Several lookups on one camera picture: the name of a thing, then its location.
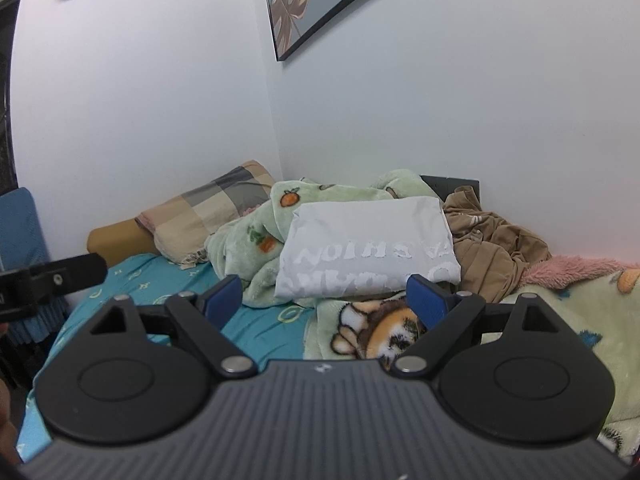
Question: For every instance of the teal bed sheet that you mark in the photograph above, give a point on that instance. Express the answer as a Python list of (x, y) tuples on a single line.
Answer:
[(150, 270)]

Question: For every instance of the green cartoon fleece blanket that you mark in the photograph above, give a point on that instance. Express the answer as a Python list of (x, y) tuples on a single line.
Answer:
[(250, 260)]

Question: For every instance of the pink fluffy cloth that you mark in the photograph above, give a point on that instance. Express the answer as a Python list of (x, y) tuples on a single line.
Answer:
[(570, 270)]

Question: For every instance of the white printed t-shirt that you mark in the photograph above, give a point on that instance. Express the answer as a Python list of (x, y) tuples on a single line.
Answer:
[(360, 240)]

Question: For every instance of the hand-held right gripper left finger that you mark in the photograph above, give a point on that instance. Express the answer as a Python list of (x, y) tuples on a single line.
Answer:
[(224, 302)]

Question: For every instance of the brown crumpled clothes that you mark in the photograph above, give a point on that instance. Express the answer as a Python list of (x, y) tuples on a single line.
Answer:
[(495, 250)]

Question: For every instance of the plaid pillow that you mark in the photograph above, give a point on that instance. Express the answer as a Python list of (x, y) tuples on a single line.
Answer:
[(200, 215)]

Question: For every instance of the dark bed end board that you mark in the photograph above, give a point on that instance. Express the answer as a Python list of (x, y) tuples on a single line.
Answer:
[(450, 185)]

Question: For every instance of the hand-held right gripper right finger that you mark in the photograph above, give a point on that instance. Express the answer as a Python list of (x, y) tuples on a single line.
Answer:
[(425, 302)]

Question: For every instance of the blue covered chair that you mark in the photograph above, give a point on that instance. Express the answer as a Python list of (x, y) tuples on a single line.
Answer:
[(20, 225)]

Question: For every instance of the yellow bed headboard cushion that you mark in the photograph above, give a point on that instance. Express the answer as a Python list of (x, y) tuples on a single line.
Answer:
[(115, 237)]

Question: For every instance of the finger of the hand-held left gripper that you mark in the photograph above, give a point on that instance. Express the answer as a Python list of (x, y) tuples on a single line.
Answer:
[(70, 275)]

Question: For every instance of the window with metal bars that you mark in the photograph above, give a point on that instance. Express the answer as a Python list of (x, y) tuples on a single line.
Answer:
[(6, 85)]

